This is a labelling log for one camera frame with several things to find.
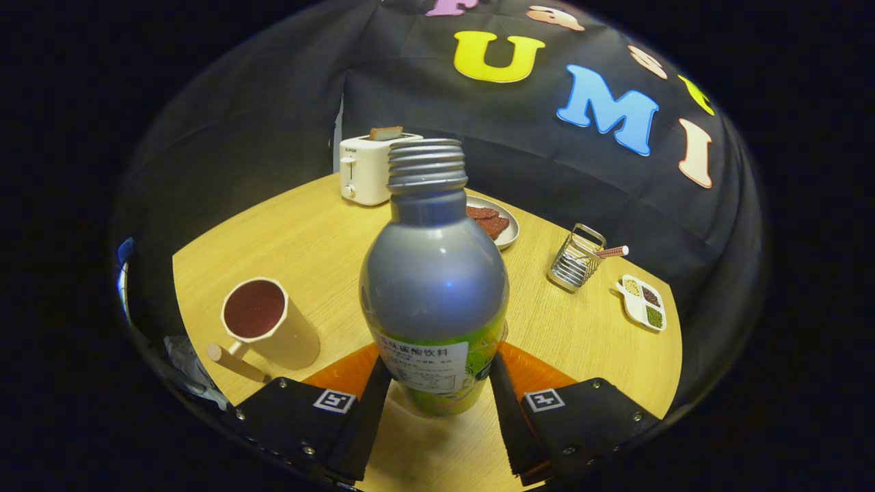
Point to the reddish brown meat slice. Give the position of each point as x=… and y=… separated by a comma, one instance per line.
x=482, y=212
x=493, y=227

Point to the wooden table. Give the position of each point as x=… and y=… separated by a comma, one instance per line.
x=581, y=342

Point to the silver bottle with green label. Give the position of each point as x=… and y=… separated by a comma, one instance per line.
x=434, y=287

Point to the white toaster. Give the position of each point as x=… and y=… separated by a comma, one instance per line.
x=366, y=171

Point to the white divided dish with grains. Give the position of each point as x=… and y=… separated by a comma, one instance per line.
x=642, y=304

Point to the crumpled clear plastic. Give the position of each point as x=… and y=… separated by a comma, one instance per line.
x=188, y=365

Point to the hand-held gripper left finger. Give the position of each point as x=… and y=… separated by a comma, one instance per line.
x=366, y=424

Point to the striped brown stick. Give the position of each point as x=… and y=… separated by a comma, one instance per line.
x=612, y=251

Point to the dark red juice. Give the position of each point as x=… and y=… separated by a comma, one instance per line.
x=253, y=311

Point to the blue white object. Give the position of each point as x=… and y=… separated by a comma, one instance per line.
x=123, y=256

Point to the toast slice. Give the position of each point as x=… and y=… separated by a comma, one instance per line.
x=386, y=133

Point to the white round plate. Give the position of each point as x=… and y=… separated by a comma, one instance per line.
x=511, y=236

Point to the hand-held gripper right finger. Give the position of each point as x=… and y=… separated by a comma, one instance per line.
x=509, y=424

